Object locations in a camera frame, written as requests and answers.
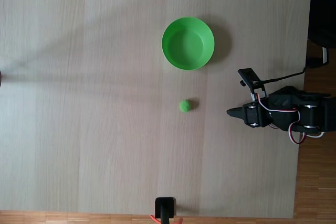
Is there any green pompom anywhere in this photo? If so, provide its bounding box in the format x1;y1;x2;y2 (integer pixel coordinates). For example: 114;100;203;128
179;99;192;113

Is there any orange clamp handle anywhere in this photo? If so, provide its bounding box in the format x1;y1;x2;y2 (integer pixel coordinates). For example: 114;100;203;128
149;214;184;224

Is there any green plastic bowl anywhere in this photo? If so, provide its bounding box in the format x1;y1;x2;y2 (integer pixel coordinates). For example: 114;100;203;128
161;17;215;71

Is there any black table clamp with pole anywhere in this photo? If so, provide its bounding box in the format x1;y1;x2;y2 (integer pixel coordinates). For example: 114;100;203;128
154;197;177;224

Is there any red white servo wire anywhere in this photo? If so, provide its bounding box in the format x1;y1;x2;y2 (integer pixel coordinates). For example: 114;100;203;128
288;122;325;145
255;90;301;130

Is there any black gripper camera with mount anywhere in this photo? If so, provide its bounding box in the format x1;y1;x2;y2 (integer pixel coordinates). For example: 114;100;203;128
237;68;267;102

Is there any black camera cable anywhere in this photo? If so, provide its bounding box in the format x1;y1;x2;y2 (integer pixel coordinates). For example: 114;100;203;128
258;65;308;84

